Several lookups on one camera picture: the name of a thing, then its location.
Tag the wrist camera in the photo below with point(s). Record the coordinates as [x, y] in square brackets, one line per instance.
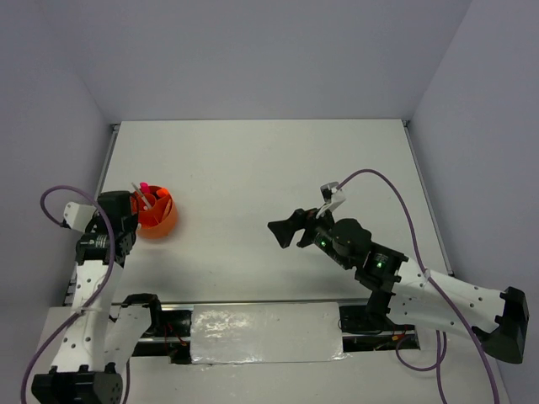
[333, 197]
[77, 216]

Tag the orange highlighter black body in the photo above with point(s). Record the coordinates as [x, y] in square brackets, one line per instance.
[162, 194]

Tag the orange round pen holder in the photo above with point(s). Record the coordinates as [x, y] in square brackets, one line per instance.
[150, 223]

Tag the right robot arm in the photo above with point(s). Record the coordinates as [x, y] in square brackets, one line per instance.
[404, 294]

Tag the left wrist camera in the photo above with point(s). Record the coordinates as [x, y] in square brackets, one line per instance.
[77, 216]

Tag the green clear pen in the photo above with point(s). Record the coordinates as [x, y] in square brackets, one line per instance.
[145, 201]

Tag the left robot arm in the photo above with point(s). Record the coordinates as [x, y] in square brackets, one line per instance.
[87, 358]

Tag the salmon pink eraser stick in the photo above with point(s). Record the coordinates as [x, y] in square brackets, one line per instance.
[167, 209]

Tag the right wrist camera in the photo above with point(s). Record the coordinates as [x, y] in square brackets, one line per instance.
[333, 197]

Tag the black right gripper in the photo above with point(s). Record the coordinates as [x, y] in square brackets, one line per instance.
[285, 229]

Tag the silver foil covered plate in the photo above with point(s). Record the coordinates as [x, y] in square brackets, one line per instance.
[266, 333]

